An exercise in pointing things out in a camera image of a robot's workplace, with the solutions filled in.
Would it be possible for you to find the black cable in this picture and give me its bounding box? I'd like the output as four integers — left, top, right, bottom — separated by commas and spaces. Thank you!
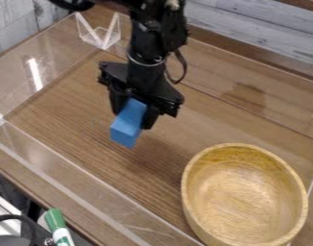
0, 213, 36, 246

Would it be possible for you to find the brown wooden bowl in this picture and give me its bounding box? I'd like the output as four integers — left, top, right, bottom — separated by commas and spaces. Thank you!
181, 143, 308, 246

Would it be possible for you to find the clear acrylic tray wall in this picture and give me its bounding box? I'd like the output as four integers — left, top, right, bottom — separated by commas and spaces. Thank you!
0, 109, 203, 246

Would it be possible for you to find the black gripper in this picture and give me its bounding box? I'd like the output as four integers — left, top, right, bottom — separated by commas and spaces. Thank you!
99, 54, 185, 130

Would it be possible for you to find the blue rectangular block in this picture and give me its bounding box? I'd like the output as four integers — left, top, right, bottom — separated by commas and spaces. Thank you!
110, 99, 146, 148

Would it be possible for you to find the green and white marker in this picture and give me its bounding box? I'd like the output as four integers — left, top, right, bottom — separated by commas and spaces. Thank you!
44, 208, 76, 246

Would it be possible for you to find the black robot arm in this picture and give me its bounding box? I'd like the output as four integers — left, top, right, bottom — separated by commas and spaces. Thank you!
48, 0, 189, 130

